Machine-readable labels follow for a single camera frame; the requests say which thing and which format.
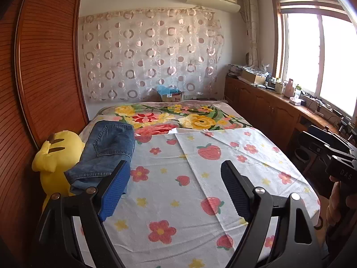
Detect pale pink bottle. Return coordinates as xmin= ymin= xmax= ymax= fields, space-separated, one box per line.
xmin=284 ymin=78 xmax=295 ymax=97

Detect floral blanket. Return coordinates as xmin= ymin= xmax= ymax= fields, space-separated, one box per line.
xmin=96 ymin=102 xmax=253 ymax=136

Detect wooden framed window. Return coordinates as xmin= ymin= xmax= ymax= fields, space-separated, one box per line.
xmin=272 ymin=0 xmax=357 ymax=118

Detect wooden slatted wardrobe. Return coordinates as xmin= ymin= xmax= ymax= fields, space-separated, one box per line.
xmin=0 ymin=0 xmax=90 ymax=257

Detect strawberry print bed sheet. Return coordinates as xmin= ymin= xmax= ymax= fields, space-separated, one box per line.
xmin=73 ymin=127 xmax=321 ymax=268

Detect small cardboard box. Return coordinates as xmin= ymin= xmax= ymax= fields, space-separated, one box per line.
xmin=162 ymin=92 xmax=183 ymax=103

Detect yellow plush toy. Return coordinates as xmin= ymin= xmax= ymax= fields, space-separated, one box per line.
xmin=31 ymin=130 xmax=85 ymax=213

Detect blue plastic bag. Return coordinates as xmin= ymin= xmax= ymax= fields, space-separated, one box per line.
xmin=157 ymin=85 xmax=180 ymax=97

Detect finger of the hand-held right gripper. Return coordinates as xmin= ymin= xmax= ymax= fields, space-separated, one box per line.
xmin=299 ymin=131 xmax=336 ymax=159
xmin=307 ymin=124 xmax=356 ymax=153

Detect pile of printed packets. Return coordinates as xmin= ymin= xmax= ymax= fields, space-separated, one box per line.
xmin=227 ymin=63 xmax=251 ymax=76

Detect long wooden cabinet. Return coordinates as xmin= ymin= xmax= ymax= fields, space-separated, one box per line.
xmin=224 ymin=77 xmax=357 ymax=157

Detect blue denim pants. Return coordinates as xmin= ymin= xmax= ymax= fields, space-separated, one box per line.
xmin=64 ymin=120 xmax=136 ymax=196

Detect patterned window drape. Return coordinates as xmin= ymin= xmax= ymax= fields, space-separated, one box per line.
xmin=242 ymin=0 xmax=262 ymax=67

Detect person's right hand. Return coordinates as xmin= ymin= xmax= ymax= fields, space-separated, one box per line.
xmin=326 ymin=174 xmax=357 ymax=227

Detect circle patterned wall curtain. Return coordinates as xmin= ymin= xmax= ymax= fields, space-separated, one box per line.
xmin=79 ymin=6 xmax=225 ymax=102

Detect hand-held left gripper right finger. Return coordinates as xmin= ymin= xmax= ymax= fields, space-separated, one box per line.
xmin=220 ymin=160 xmax=321 ymax=268

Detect open cardboard box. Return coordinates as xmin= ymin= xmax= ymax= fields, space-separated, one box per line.
xmin=241 ymin=70 xmax=270 ymax=86

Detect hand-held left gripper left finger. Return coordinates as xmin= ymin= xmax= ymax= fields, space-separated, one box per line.
xmin=32 ymin=159 xmax=132 ymax=268

